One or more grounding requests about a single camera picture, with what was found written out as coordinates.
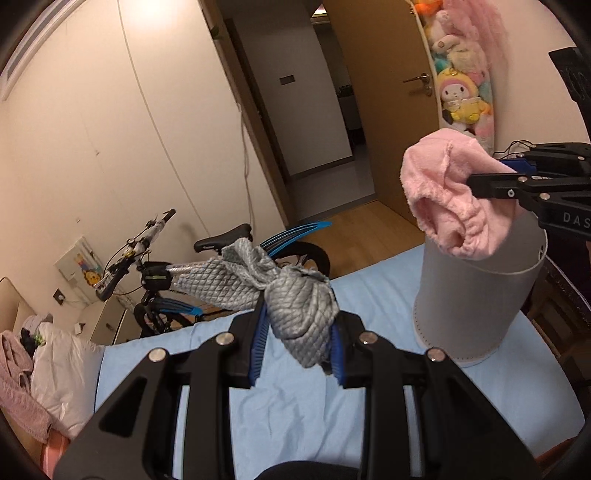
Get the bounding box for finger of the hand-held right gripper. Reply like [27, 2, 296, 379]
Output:
[465, 172, 591, 204]
[501, 143, 591, 178]

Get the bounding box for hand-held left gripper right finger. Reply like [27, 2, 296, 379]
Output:
[323, 311, 541, 480]

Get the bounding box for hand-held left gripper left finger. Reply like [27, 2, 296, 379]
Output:
[53, 302, 273, 480]

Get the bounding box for pink fuzzy cloth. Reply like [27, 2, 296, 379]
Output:
[399, 129, 525, 259]

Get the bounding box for grey knotted cloth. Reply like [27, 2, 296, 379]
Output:
[168, 237, 338, 368]

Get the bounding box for grey round bin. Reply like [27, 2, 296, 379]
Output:
[412, 203, 548, 367]

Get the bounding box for light blue bed sheet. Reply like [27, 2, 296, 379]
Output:
[95, 242, 585, 480]

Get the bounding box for hanging row of plush toys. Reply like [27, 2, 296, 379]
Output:
[406, 0, 499, 153]

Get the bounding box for brown wooden furniture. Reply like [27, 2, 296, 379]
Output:
[526, 256, 591, 384]

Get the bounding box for person's dark pants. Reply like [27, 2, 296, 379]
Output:
[256, 459, 365, 480]

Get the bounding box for bicycle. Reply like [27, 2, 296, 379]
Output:
[95, 209, 333, 340]

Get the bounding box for wooden door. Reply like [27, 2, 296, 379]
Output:
[318, 0, 439, 227]

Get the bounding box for white nightstand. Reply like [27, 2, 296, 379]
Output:
[74, 300, 139, 346]

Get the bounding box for white pillow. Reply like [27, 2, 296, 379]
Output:
[30, 322, 106, 439]

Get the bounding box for lion picture board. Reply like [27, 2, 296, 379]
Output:
[54, 236, 105, 284]

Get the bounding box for black cloth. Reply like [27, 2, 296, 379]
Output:
[18, 318, 47, 356]

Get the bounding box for pink striped quilt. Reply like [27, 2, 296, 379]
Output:
[41, 431, 70, 480]

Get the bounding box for mauve fleece blanket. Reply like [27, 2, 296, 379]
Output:
[0, 330, 51, 444]

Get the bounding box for beige headboard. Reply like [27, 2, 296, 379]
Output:
[0, 276, 28, 333]

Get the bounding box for metal door handle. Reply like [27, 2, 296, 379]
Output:
[403, 71, 434, 97]

